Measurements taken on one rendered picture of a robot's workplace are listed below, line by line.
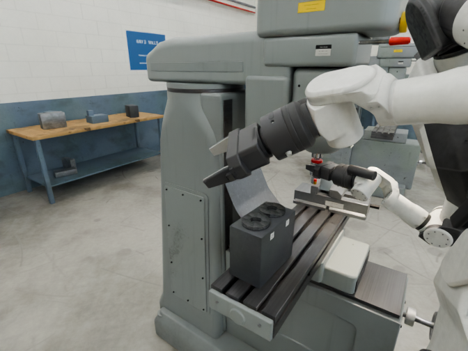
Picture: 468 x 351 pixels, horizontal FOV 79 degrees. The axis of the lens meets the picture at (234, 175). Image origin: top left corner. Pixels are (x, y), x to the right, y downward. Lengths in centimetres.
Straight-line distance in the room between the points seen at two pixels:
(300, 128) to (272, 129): 5
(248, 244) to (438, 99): 63
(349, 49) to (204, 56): 60
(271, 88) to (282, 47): 15
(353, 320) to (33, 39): 475
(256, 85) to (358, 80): 75
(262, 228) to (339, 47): 62
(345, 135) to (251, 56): 74
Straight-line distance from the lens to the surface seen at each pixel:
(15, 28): 491
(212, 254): 150
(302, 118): 49
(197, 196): 139
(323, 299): 136
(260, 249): 87
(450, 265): 63
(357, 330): 139
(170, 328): 201
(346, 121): 51
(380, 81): 47
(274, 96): 114
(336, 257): 134
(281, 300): 93
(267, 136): 50
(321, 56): 107
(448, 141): 63
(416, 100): 45
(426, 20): 66
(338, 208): 145
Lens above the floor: 163
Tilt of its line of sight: 21 degrees down
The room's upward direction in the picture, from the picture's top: straight up
